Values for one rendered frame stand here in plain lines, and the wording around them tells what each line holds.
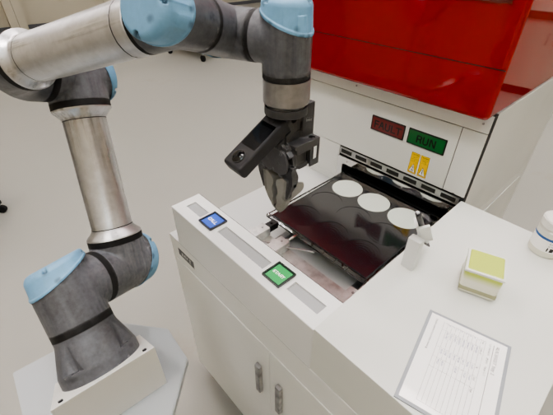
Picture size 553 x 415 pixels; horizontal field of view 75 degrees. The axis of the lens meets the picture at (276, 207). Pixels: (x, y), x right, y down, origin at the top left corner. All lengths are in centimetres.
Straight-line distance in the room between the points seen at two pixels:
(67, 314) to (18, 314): 159
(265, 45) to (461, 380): 63
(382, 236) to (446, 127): 34
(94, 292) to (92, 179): 23
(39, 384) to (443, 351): 82
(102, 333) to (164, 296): 135
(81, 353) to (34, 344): 142
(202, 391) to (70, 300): 109
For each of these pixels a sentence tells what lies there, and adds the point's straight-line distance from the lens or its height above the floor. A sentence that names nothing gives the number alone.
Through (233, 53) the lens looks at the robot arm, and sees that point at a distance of 60.
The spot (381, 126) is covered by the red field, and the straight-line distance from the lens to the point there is 120.
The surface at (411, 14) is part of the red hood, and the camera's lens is 105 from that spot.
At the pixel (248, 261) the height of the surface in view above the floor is 96.
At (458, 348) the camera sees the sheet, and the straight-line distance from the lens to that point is 79.
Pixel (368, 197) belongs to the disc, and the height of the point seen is 90.
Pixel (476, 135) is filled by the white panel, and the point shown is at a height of 116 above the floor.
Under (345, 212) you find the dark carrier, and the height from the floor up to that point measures 90.
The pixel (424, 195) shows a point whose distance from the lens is 120.
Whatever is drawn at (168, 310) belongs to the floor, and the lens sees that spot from 205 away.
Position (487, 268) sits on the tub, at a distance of 86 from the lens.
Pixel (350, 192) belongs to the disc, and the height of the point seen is 90.
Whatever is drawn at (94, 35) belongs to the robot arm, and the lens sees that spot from 58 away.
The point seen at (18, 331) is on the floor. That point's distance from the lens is 229.
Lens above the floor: 157
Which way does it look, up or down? 37 degrees down
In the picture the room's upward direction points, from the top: straight up
